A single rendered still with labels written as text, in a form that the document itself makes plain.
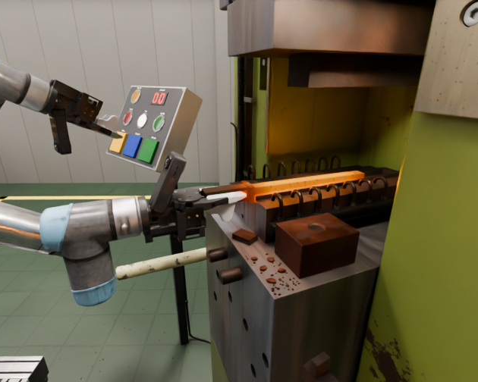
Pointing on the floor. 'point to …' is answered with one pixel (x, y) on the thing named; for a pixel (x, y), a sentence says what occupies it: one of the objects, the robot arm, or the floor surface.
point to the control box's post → (179, 292)
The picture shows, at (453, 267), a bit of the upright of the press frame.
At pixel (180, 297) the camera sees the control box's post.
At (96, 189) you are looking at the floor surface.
